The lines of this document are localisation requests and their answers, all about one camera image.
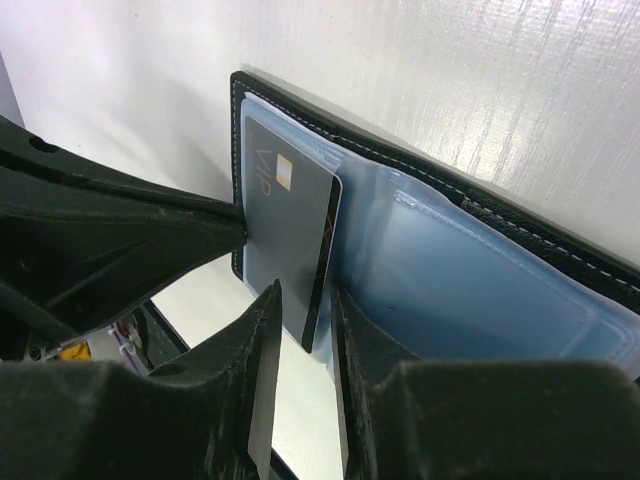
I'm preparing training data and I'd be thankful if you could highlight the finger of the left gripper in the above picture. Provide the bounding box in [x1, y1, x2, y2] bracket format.
[1, 120, 246, 343]

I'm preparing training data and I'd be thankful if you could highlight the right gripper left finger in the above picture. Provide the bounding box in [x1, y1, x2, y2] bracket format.
[1, 284, 282, 479]

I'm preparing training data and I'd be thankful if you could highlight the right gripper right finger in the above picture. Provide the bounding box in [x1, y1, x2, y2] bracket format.
[331, 288, 639, 479]

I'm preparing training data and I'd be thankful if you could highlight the black leather card holder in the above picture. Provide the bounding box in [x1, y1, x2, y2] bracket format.
[230, 71, 639, 312]

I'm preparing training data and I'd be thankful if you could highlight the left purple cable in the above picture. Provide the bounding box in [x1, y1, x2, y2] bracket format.
[109, 319, 151, 374]

